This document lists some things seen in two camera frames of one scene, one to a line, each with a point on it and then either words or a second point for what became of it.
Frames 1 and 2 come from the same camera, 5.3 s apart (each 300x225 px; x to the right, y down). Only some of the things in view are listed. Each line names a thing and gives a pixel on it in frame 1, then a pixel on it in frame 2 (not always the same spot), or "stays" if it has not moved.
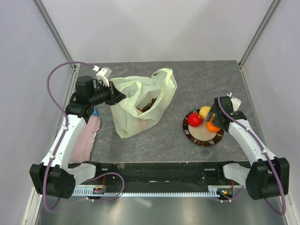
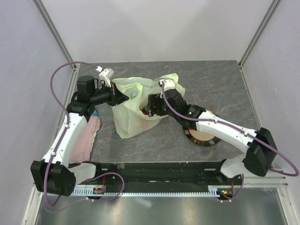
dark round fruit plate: x=200 y=135 stays
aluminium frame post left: x=55 y=31 stays
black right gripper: x=211 y=112 -> x=154 y=100
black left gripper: x=114 y=95 stays
